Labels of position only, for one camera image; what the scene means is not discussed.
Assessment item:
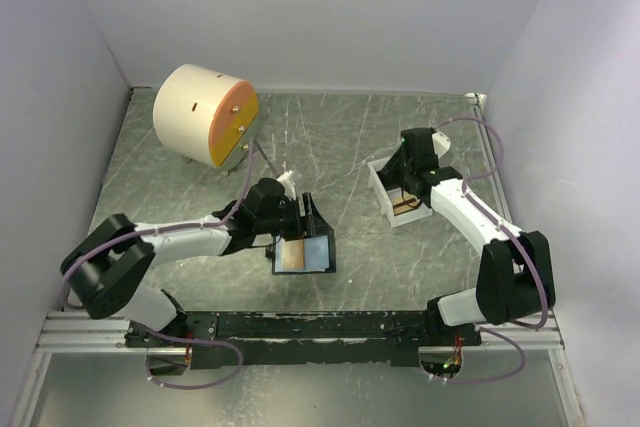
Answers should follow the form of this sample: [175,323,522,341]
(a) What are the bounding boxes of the black card holder wallet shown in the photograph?
[265,235,337,275]

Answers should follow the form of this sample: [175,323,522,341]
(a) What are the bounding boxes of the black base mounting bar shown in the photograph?
[125,310,481,370]

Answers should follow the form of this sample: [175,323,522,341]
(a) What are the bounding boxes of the gold credit card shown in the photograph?
[392,191,422,216]

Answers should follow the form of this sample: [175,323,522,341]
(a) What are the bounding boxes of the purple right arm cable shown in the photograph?
[429,116,551,386]

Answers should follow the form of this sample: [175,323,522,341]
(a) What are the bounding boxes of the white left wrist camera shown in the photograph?
[277,170,302,199]

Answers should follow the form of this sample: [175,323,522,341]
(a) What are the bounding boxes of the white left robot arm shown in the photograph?
[60,174,337,346]

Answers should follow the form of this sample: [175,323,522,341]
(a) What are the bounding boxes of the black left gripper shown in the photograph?
[256,192,335,241]

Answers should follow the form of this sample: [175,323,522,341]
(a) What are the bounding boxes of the white card tray box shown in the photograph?
[367,157,432,228]

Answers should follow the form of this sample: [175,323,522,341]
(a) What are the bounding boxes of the round cream mini drawer cabinet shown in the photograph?
[152,64,259,171]

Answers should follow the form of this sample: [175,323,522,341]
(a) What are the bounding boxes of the white corner bracket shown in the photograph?
[465,92,486,108]

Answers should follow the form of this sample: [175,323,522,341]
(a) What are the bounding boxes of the orange credit card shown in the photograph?
[280,240,305,272]

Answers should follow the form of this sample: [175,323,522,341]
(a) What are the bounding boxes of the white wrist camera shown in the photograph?
[432,130,451,158]
[277,170,302,199]

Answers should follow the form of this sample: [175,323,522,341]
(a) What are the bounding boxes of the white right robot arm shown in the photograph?
[376,128,555,345]

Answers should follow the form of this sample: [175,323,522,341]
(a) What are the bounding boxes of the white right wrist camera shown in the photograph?
[432,130,451,158]

